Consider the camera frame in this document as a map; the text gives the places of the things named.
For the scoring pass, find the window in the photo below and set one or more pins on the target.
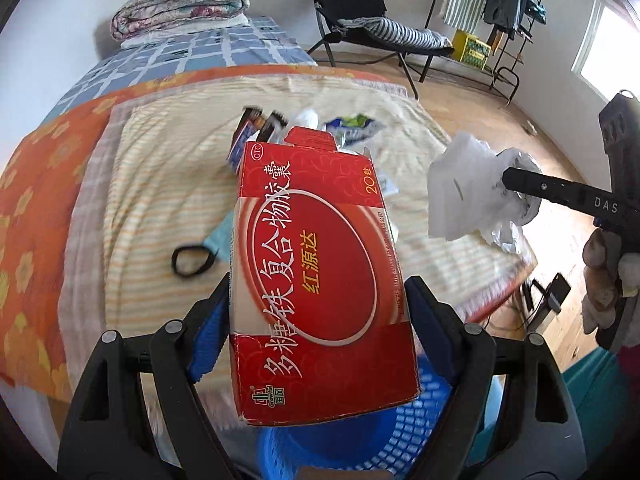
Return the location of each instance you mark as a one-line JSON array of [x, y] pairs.
[[608, 58]]

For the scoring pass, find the white plastic bag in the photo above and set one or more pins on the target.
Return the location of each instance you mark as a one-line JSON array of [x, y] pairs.
[[466, 194]]

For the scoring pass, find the blue checkered bedsheet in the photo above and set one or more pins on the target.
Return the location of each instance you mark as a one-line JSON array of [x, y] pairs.
[[259, 42]]

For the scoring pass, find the striped cushion on chair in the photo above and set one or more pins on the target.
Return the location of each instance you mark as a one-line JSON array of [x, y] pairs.
[[396, 35]]

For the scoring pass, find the striped yellow towel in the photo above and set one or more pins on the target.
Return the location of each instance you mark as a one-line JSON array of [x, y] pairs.
[[461, 272]]

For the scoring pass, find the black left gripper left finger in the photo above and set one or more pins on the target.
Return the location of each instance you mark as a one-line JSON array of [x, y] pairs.
[[107, 432]]

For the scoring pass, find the red medicine box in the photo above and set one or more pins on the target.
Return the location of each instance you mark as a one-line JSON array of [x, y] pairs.
[[319, 324]]

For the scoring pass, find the blue green snack wrapper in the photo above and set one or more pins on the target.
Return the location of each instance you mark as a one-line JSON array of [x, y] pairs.
[[350, 130]]

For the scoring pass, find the folded floral quilt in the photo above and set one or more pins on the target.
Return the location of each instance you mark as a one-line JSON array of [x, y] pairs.
[[136, 17]]

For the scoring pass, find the grey alcohol wipe packet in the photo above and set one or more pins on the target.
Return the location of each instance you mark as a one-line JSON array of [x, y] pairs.
[[387, 186]]

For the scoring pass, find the white crumpled tissue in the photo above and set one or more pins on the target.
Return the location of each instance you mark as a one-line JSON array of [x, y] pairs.
[[307, 118]]

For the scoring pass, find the yellow plastic crate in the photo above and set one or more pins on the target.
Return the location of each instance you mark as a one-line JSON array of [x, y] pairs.
[[469, 50]]

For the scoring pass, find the black folding chair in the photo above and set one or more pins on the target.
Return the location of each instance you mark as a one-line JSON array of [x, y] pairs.
[[328, 12]]

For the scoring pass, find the gloved right hand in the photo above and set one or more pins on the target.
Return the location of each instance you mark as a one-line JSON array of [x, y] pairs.
[[609, 276]]

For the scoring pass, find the blue plastic basket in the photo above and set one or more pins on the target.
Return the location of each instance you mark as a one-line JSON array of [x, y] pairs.
[[390, 439]]

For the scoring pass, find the dark hanging jacket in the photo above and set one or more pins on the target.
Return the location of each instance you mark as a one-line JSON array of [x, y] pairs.
[[506, 15]]

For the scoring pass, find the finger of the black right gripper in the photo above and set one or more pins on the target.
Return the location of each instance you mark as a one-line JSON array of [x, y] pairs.
[[560, 194]]

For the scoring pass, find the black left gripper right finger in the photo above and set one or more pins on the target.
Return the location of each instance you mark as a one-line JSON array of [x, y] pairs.
[[509, 414]]

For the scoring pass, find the black clothes rack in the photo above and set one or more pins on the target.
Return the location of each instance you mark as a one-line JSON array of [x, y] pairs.
[[507, 55]]

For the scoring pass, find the light blue face mask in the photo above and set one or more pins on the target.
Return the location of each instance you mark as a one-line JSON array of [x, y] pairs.
[[191, 260]]

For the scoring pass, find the orange floral bedsheet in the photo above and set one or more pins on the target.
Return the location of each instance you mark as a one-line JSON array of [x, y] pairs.
[[39, 189]]

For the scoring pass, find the snickers bar wrapper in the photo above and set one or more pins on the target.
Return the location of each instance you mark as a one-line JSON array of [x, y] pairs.
[[254, 126]]

